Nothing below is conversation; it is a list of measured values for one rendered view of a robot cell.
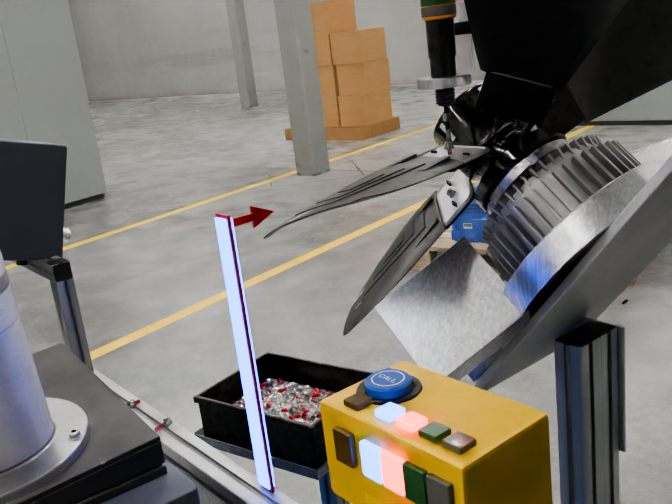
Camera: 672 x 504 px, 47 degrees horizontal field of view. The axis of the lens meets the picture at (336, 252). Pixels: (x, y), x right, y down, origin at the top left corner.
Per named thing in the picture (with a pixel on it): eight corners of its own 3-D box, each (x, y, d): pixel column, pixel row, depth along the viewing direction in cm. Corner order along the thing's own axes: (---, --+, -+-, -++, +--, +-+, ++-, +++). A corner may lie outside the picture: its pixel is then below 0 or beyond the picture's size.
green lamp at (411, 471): (431, 506, 57) (428, 470, 56) (426, 510, 56) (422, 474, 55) (410, 494, 58) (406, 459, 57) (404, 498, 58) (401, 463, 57)
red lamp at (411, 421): (428, 424, 59) (428, 417, 59) (411, 433, 58) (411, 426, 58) (411, 416, 60) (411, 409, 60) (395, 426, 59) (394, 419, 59)
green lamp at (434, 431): (452, 434, 57) (451, 427, 57) (435, 444, 56) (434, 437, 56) (434, 426, 59) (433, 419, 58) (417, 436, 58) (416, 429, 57)
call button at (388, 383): (423, 392, 65) (421, 374, 65) (388, 411, 63) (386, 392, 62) (390, 379, 68) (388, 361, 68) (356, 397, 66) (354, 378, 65)
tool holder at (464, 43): (490, 78, 101) (485, -1, 99) (485, 84, 95) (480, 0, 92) (421, 85, 104) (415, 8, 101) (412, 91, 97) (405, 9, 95)
